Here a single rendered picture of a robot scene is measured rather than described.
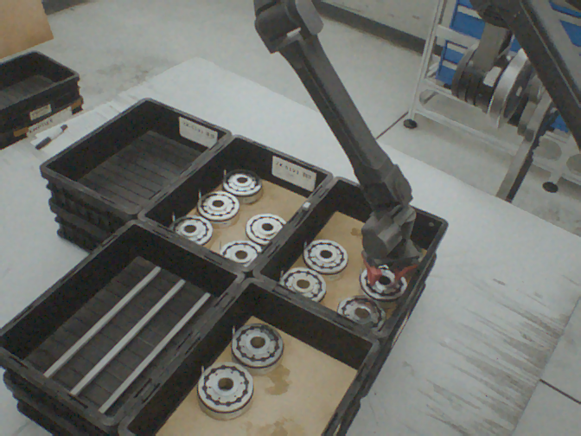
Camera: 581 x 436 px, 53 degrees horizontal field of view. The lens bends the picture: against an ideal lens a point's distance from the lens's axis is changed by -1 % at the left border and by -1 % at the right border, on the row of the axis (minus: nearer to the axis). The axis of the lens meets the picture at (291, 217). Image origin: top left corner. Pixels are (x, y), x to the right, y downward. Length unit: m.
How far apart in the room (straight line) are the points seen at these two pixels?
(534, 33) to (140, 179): 1.05
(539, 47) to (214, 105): 1.41
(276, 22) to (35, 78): 1.86
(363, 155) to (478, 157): 2.27
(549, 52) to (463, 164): 2.39
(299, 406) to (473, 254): 0.76
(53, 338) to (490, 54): 1.14
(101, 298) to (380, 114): 2.48
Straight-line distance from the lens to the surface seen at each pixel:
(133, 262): 1.38
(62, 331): 1.28
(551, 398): 2.40
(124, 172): 1.62
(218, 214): 1.43
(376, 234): 1.12
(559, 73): 0.90
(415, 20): 4.25
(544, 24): 0.90
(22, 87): 2.73
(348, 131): 1.09
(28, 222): 1.72
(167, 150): 1.69
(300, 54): 1.05
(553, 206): 3.21
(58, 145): 1.97
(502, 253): 1.74
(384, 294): 1.31
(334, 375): 1.20
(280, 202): 1.52
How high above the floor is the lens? 1.83
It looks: 43 degrees down
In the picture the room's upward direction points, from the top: 6 degrees clockwise
